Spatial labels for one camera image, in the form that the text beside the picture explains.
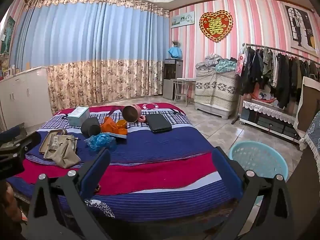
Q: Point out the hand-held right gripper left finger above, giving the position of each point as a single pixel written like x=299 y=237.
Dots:
x=96 y=170

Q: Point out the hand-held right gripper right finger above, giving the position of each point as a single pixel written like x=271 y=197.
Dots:
x=225 y=170

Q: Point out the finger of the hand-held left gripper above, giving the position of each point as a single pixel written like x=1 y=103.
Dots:
x=10 y=132
x=27 y=141

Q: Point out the blue plastic bag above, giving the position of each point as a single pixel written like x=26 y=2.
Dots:
x=100 y=141

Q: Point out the brown paper bag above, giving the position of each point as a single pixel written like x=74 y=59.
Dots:
x=66 y=156

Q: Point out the light blue plastic basket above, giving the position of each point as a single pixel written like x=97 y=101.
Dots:
x=260 y=160

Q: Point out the black cup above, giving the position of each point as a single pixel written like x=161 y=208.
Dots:
x=88 y=126

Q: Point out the white cabinet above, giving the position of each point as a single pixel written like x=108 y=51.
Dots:
x=25 y=97

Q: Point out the white teal box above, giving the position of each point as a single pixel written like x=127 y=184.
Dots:
x=78 y=117

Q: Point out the striped blue red bed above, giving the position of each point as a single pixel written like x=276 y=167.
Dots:
x=155 y=155

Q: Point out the black tv stand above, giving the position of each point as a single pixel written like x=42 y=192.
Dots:
x=265 y=121

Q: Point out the pink mug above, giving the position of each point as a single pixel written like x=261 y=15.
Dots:
x=137 y=110

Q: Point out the white lace cloth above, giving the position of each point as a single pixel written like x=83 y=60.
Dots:
x=265 y=107

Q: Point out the black flat case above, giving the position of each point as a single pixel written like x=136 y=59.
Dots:
x=157 y=123

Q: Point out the quilt covered cabinet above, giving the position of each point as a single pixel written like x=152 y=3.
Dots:
x=215 y=90

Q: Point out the brown cabinet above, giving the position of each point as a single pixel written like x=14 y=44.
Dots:
x=302 y=192

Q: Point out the red cartoon picture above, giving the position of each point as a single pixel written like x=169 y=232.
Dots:
x=262 y=96

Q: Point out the grey water dispenser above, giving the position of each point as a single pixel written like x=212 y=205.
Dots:
x=172 y=80

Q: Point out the brown board with white cover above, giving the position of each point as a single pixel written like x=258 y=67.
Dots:
x=308 y=107

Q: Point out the pile of clothes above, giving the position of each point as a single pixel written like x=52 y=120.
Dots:
x=225 y=65

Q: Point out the pink shopping bag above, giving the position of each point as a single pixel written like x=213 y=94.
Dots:
x=240 y=65

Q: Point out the row of hanging clothes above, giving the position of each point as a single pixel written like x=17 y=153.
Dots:
x=282 y=75

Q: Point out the blue floral curtain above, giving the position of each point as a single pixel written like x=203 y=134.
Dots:
x=87 y=42

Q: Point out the blue covered vase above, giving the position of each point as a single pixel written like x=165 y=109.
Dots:
x=175 y=51

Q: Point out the metal clothes rack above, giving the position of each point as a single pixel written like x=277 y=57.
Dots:
x=275 y=48

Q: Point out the framed wall poster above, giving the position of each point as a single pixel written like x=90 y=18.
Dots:
x=7 y=37

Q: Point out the red heart wall decoration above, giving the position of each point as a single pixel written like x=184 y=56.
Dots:
x=215 y=25

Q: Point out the landscape wall picture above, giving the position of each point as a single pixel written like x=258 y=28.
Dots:
x=182 y=20

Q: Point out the wedding wall poster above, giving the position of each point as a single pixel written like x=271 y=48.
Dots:
x=300 y=27

